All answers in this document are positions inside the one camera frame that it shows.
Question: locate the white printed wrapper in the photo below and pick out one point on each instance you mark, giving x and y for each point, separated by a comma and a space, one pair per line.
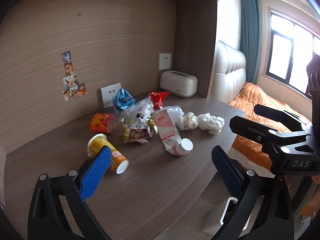
188, 122

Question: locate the pink white toothpaste tube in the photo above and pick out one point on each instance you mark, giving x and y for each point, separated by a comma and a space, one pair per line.
170, 136

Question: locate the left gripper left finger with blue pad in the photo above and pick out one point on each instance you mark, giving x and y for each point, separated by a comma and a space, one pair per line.
47, 219

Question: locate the white trash bin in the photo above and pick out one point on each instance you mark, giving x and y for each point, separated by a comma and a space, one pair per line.
218, 215

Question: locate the clear plastic bag purple print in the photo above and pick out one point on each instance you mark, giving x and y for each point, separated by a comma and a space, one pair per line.
140, 111

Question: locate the white wall socket upper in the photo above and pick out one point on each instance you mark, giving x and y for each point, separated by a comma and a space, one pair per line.
165, 61

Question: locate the colourful wall stickers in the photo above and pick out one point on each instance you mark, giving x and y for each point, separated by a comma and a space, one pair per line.
73, 88

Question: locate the red snack bag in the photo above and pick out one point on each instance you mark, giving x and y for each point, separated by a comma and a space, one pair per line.
157, 99

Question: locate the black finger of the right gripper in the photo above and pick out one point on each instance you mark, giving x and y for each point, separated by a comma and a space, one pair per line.
263, 134
290, 120

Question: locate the clear crumpled plastic wrap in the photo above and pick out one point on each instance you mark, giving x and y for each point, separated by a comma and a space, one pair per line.
175, 112

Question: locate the white tissue box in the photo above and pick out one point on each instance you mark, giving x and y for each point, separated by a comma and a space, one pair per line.
178, 83

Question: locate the white wall socket lower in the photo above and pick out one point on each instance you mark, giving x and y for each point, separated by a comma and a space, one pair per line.
108, 93

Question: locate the cream padded headboard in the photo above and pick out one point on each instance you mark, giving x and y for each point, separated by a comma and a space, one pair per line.
230, 73

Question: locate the orange bed cover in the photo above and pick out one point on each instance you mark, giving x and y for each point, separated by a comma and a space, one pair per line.
249, 96

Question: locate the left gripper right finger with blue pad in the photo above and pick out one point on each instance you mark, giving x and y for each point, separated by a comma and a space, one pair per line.
275, 216

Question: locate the orange clear snack bag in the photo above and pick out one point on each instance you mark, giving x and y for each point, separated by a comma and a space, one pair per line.
105, 123

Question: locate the black framed window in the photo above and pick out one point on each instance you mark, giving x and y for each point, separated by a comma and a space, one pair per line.
292, 46

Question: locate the blue snack bag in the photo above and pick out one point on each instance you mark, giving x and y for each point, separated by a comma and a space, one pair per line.
123, 100

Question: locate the crumpled colourful snack wrapper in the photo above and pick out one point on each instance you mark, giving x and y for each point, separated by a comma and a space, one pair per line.
139, 131

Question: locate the person's hand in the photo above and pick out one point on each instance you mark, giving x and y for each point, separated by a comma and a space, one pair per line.
316, 179

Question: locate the white crumpled tissue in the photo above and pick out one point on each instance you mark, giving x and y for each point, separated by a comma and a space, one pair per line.
213, 124

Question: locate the teal curtain left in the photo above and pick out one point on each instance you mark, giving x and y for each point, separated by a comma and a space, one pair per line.
250, 43

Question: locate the black camera box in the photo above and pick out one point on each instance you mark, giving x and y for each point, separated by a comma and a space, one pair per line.
312, 70

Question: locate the orange juice cup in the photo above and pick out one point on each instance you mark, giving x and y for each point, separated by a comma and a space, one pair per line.
119, 163

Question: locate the white wall socket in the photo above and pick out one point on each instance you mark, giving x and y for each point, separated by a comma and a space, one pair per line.
108, 93
165, 61

